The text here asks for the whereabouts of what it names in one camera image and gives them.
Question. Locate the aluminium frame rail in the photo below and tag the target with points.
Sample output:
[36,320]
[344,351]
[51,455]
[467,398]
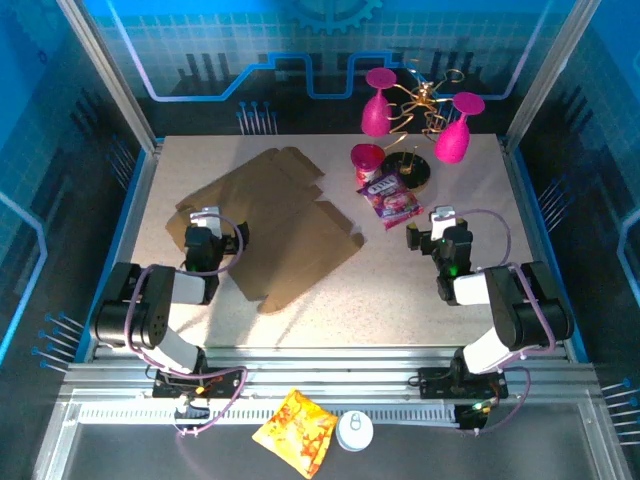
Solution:
[330,370]

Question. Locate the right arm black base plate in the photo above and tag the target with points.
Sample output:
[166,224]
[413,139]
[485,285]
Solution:
[435,382]

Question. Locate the purple snack packet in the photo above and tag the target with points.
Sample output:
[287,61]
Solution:
[392,202]

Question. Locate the blue table edge strip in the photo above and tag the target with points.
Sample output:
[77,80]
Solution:
[545,240]
[112,250]

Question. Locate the white pull-tab can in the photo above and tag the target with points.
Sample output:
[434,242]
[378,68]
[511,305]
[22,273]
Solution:
[354,431]

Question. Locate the pink wine glass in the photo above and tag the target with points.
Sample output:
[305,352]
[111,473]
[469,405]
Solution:
[375,117]
[452,142]

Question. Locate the aluminium frame post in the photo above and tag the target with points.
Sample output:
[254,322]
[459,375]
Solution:
[545,75]
[110,75]

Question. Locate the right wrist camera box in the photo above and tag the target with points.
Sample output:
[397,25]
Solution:
[442,220]

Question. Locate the brown cardboard paper box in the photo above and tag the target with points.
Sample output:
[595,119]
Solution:
[290,235]

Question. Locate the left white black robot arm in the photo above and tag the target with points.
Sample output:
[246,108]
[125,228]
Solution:
[150,310]

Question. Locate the yellow orange snack bag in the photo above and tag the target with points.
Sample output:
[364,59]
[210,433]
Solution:
[300,432]

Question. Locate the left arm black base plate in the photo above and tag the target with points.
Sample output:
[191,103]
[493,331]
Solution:
[225,382]

